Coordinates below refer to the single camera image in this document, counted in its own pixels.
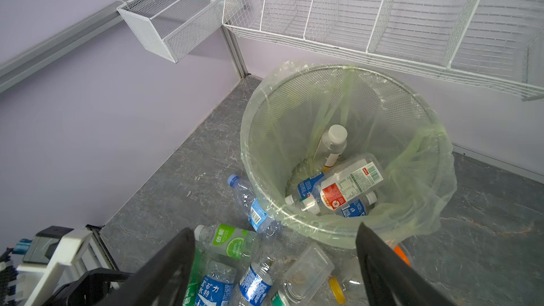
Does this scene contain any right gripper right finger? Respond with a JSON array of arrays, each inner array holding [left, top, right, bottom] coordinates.
[[356, 223, 454, 306]]

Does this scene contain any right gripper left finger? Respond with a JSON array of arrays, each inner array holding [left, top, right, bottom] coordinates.
[[99, 228, 196, 305]]

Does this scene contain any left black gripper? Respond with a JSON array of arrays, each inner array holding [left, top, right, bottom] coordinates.
[[43, 269, 128, 306]]

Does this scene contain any blue label bottle white cap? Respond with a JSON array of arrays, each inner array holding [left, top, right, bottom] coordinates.
[[337, 191, 377, 218]]

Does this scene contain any red white label bottle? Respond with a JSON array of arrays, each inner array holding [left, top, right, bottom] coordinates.
[[313, 153, 385, 214]]

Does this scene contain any clear bottle blue label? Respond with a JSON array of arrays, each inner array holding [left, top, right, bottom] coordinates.
[[285, 172, 324, 215]]

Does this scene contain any yellow stripe white cap bottle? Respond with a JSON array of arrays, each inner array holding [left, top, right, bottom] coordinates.
[[313, 124, 348, 171]]

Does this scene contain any green-lined mesh waste bin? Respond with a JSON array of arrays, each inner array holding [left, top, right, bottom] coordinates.
[[240, 62, 457, 249]]

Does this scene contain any orange label bottle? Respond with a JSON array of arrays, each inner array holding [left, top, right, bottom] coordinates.
[[385, 241, 413, 267]]

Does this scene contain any dark green soda bottle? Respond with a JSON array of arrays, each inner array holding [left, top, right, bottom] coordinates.
[[182, 249, 205, 306]]

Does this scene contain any blue label bottle lower left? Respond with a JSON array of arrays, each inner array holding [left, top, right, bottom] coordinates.
[[195, 260, 237, 306]]

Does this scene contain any light green label bottle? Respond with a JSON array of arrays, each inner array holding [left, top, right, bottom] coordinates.
[[194, 224, 262, 262]]

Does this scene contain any clear square plastic container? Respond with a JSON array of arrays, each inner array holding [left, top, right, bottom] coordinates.
[[277, 243, 334, 305]]

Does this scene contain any small green cap bottle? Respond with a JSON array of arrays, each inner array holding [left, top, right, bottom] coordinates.
[[271, 291, 290, 306]]

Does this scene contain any crushed light blue label bottle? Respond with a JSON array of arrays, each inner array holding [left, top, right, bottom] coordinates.
[[228, 174, 281, 237]]

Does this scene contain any small white mesh basket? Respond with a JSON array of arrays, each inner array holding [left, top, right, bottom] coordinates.
[[117, 0, 224, 63]]

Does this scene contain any long white wire basket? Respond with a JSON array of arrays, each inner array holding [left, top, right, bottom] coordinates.
[[222, 0, 543, 101]]

